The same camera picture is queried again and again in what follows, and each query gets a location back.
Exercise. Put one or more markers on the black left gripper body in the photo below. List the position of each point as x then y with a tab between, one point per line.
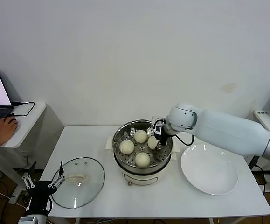
39	191

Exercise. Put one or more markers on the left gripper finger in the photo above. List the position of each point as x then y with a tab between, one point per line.
27	180
61	169

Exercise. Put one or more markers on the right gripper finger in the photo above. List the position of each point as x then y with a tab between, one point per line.
163	142

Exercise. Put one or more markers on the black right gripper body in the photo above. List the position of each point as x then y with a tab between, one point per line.
165	130

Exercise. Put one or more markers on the white steamed baozi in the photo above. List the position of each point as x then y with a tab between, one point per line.
140	136
151	142
142	159
126	147

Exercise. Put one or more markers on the black computer mouse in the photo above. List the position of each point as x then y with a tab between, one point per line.
13	120

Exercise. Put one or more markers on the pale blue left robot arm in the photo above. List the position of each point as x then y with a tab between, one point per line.
38	213

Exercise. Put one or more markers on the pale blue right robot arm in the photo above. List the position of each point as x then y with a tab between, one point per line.
218	126

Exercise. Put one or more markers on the perforated steel steamer basket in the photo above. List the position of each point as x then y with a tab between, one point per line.
123	133

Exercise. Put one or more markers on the person's right hand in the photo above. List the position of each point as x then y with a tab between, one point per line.
4	133

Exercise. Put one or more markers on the white round plate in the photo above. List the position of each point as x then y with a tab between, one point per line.
209	168

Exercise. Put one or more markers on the white side table with laptop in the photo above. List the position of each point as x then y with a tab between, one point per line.
29	126

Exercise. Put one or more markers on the white side table with label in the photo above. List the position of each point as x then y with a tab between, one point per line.
265	119

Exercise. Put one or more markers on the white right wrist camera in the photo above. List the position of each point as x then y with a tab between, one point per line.
158	130

